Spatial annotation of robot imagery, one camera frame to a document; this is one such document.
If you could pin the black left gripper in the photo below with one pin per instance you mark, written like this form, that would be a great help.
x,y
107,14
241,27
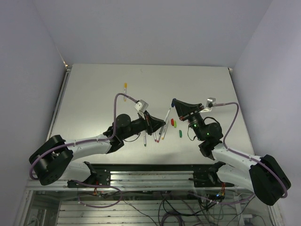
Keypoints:
x,y
152,124

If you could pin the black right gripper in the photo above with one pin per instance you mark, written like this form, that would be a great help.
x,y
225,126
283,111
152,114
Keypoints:
x,y
182,108

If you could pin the blue pen cap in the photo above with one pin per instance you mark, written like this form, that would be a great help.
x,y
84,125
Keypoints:
x,y
173,102

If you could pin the white pen blue end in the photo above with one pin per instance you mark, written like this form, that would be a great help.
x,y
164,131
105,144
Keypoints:
x,y
167,115

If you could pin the white pen yellow end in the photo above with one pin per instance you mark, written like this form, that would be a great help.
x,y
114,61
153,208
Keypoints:
x,y
125,93

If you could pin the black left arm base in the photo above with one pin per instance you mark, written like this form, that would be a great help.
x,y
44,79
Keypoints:
x,y
86,175

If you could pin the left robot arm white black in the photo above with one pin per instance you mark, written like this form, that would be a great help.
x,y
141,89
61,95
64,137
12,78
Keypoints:
x,y
53,159

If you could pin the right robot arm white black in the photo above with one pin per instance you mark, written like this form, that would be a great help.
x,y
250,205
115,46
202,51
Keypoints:
x,y
263,176

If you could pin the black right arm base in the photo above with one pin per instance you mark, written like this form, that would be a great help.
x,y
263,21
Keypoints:
x,y
207,177

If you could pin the white pen green end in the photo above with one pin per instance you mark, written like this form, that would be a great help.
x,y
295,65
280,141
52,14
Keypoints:
x,y
145,138

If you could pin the white pen orange end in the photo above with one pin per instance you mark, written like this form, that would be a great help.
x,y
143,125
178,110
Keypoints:
x,y
160,134

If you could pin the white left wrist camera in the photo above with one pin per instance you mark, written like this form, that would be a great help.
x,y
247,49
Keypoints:
x,y
141,107

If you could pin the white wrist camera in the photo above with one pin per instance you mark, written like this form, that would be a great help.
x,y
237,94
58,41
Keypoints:
x,y
141,107
210,103

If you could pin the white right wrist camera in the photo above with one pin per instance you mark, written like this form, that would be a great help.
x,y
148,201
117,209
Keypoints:
x,y
210,103

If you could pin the aluminium frame rail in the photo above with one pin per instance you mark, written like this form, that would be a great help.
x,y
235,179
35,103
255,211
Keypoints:
x,y
131,181

